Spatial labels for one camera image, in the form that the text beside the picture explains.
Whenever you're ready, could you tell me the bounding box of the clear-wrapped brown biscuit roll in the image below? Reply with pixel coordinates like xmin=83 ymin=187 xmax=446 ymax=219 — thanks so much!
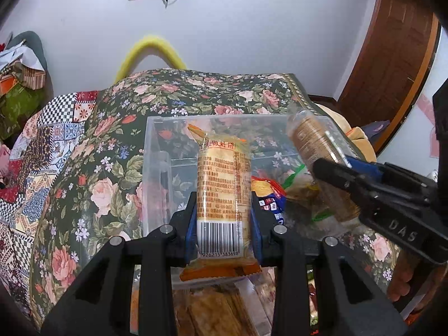
xmin=287 ymin=110 xmax=362 ymax=223

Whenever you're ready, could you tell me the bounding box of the yellow snack packet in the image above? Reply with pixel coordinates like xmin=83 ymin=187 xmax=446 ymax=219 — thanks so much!
xmin=251 ymin=178 xmax=281 ymax=197

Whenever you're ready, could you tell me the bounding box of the orange cushion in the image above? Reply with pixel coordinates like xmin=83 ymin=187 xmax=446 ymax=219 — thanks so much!
xmin=346 ymin=126 xmax=377 ymax=163

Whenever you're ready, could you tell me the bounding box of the clear plastic container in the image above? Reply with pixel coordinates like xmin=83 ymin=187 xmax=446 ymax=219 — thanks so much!
xmin=141 ymin=113 xmax=358 ymax=239

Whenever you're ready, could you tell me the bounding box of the dark floral blanket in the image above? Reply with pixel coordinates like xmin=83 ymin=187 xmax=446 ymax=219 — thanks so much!
xmin=29 ymin=69 xmax=403 ymax=326

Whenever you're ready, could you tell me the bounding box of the orange cracker packet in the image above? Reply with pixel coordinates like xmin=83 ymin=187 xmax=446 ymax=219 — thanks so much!
xmin=180 ymin=122 xmax=263 ymax=283

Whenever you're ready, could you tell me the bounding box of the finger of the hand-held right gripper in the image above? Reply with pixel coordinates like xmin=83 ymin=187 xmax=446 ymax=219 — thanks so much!
xmin=344 ymin=156 xmax=386 ymax=183
xmin=311 ymin=157 xmax=378 ymax=218

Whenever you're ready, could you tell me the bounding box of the green and white snack packet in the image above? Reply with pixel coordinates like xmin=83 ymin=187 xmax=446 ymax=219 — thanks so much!
xmin=282 ymin=163 xmax=337 ymax=223

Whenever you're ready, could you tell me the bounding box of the pile of paper bags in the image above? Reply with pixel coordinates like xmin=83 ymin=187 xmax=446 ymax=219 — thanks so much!
xmin=0 ymin=31 xmax=48 ymax=141

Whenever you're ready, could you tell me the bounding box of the person's right hand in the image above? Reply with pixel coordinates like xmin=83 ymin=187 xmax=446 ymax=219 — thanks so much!
xmin=386 ymin=249 xmax=439 ymax=303

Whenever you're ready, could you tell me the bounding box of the blue snack packet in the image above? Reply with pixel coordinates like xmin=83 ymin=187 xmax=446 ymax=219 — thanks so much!
xmin=253 ymin=178 xmax=286 ymax=226

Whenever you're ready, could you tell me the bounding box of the dark blue cloth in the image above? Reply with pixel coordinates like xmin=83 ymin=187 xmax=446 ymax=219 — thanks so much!
xmin=360 ymin=120 xmax=391 ymax=142

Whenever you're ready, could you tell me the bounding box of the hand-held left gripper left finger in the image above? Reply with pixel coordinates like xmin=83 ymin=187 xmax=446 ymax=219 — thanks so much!
xmin=41 ymin=192 xmax=199 ymax=336

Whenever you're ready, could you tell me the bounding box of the patchwork quilt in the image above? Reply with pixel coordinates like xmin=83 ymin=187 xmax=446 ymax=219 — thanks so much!
xmin=0 ymin=90 xmax=99 ymax=288

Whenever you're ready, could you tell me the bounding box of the yellow fuzzy hoop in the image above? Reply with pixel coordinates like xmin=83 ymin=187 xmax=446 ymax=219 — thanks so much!
xmin=115 ymin=34 xmax=187 ymax=82

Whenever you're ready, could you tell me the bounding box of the clear packet of brown crackers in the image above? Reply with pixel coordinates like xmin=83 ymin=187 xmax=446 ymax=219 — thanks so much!
xmin=173 ymin=280 xmax=260 ymax=336

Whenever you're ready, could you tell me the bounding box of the brown wooden door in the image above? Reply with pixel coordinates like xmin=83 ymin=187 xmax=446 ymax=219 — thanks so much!
xmin=337 ymin=0 xmax=442 ymax=155

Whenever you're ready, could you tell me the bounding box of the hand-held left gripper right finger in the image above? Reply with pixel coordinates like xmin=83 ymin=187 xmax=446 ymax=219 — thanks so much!
xmin=250 ymin=196 xmax=409 ymax=336

